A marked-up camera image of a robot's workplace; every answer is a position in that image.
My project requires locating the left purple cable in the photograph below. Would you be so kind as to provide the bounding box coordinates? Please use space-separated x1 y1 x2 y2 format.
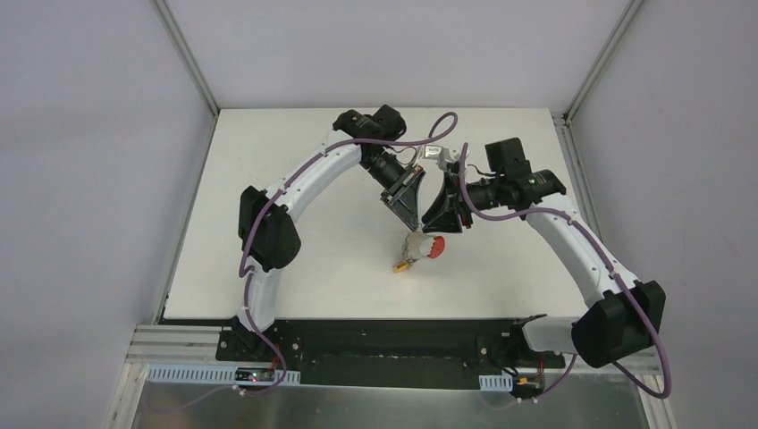
238 112 459 398

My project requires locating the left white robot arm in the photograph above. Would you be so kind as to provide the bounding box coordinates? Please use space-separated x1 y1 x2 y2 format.
238 105 438 362

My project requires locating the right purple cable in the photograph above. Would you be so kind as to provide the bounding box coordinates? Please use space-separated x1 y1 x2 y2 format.
457 142 673 400

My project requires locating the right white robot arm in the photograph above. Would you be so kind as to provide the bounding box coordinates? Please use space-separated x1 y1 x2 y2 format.
421 138 666 368

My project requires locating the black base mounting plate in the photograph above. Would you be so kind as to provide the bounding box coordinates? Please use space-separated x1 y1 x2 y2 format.
215 317 573 390

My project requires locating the yellow tag key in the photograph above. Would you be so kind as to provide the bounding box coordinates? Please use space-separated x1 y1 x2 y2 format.
392 260 417 273

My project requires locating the grey red keyring holder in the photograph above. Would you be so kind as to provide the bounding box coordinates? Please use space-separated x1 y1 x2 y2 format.
399 230 446 265

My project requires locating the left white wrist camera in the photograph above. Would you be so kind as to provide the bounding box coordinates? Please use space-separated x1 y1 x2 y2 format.
416 144 460 171

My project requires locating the purple cable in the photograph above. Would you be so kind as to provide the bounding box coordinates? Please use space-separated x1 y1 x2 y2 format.
238 112 459 398
457 142 673 400

